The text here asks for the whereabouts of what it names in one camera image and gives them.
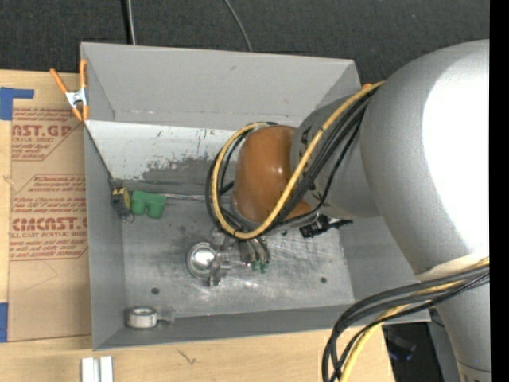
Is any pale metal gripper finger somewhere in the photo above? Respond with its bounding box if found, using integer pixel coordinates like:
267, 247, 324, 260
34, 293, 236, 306
205, 253, 232, 287
212, 231, 229, 254

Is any green toy block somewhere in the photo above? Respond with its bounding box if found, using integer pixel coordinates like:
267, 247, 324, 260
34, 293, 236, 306
130, 189, 168, 220

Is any grey metal bin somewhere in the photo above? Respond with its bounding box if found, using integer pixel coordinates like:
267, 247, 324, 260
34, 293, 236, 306
79, 41, 433, 352

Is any brown cardboard board red print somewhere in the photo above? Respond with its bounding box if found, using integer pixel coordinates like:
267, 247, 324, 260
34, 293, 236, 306
0, 68, 93, 344

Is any black cylinder on white bracket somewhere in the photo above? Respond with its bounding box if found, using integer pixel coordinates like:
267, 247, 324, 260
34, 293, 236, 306
298, 215, 353, 240

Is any grey ring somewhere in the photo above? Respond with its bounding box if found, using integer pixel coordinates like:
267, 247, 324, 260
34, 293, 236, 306
125, 305, 177, 329

